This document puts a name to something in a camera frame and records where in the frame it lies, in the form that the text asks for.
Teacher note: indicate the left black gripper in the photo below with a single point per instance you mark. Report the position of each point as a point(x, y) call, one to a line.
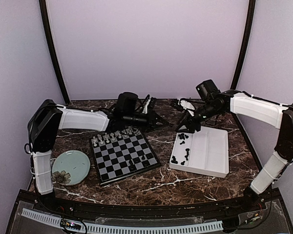
point(153, 116)

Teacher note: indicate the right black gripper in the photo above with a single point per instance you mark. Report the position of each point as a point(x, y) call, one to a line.
point(188, 121)

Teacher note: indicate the black and white chessboard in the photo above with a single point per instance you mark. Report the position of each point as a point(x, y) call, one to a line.
point(111, 160)

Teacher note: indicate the black chess pawn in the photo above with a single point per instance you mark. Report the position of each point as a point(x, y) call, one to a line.
point(131, 165)

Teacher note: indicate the white plastic tray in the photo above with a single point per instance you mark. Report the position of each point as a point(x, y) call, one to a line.
point(209, 153)

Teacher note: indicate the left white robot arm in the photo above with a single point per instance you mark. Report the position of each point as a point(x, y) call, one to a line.
point(53, 121)

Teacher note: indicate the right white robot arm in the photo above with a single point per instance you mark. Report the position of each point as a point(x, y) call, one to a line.
point(269, 131)

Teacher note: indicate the black chess pieces pile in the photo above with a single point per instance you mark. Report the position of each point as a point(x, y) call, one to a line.
point(181, 150)

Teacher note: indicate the green floral ceramic plate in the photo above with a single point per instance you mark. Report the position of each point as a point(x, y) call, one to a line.
point(70, 168)

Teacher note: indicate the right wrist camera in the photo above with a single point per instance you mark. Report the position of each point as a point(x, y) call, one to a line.
point(207, 90)

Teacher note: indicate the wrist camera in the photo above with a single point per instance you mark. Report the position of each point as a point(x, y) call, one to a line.
point(207, 90)
point(129, 103)

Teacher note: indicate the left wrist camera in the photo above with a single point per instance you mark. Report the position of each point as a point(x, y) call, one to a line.
point(129, 103)

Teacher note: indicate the right black frame post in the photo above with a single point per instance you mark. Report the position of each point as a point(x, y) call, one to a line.
point(244, 44)

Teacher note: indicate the black frame post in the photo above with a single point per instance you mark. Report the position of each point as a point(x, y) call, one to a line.
point(244, 44)
point(52, 50)

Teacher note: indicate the white slotted cable duct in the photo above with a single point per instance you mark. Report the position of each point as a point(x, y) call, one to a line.
point(120, 226)

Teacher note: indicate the black front rail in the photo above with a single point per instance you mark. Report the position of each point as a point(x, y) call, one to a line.
point(229, 208)

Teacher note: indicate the left black frame post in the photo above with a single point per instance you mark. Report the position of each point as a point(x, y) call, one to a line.
point(52, 50)

